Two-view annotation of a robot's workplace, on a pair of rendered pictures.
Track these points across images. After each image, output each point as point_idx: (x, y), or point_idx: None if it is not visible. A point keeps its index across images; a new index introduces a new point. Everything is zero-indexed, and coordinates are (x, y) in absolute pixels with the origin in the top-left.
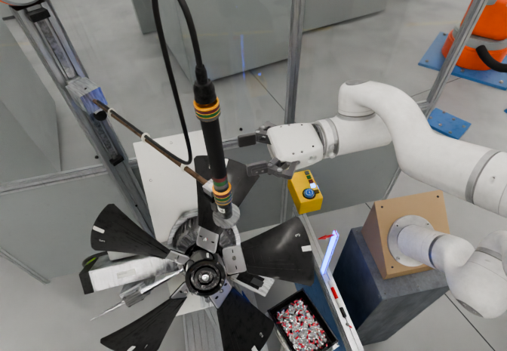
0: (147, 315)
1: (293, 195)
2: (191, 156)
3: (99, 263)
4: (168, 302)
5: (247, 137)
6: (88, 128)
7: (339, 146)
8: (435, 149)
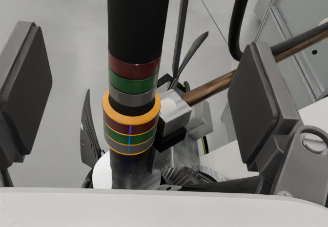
0: (92, 126)
1: None
2: (231, 23)
3: (178, 92)
4: (97, 149)
5: (255, 82)
6: None
7: None
8: None
